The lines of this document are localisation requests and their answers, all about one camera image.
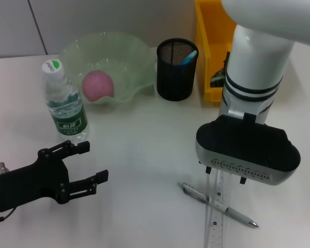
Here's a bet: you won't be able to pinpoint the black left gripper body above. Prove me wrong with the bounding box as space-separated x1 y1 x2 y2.
0 149 70 213

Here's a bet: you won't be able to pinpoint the clear green-label water bottle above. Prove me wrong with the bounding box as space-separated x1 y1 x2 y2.
40 59 90 142

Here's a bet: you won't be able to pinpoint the clear plastic ruler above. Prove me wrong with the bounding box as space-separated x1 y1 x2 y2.
204 169 232 248

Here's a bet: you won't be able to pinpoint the pink peach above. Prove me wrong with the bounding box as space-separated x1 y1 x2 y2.
82 69 114 102

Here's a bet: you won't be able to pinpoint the green plastic wrapper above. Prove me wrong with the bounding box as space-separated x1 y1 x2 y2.
209 51 232 88

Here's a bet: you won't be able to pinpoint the blue capped scissors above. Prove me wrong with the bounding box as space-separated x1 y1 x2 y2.
180 50 198 65

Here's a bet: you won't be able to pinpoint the grey white ballpoint pen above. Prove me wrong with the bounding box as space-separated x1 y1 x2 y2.
177 181 259 228

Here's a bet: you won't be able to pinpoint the black mesh pen holder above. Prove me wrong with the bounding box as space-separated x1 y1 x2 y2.
156 38 199 102

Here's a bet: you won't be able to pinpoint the translucent green wavy fruit plate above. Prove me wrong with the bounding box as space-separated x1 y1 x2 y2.
59 31 157 105

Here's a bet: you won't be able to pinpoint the yellow plastic bin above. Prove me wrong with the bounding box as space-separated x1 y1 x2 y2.
195 0 238 103

